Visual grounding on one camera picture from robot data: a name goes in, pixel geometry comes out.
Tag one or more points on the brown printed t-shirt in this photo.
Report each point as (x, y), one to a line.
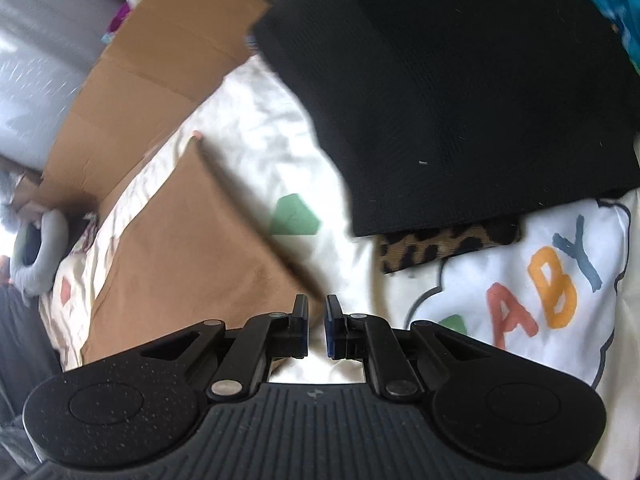
(200, 250)

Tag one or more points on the purple white detergent bag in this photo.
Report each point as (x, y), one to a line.
(120, 17)

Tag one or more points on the grey neck pillow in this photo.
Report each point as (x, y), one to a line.
(47, 265)

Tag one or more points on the black folded garment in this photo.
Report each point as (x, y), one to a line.
(450, 85)

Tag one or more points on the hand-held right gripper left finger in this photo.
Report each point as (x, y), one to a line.
(302, 317)

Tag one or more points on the cream bear print blanket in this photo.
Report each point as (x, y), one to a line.
(260, 135)

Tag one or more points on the leopard print cloth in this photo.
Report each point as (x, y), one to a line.
(440, 250)

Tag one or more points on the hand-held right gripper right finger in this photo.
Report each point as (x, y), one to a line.
(330, 320)

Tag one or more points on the grey plastic-wrapped mattress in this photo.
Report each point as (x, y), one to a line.
(40, 60)

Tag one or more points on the flat brown cardboard sheet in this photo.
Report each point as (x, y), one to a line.
(150, 60)

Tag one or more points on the dark grey pillow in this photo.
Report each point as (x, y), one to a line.
(25, 350)

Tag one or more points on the floral patterned cloth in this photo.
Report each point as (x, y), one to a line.
(87, 232)

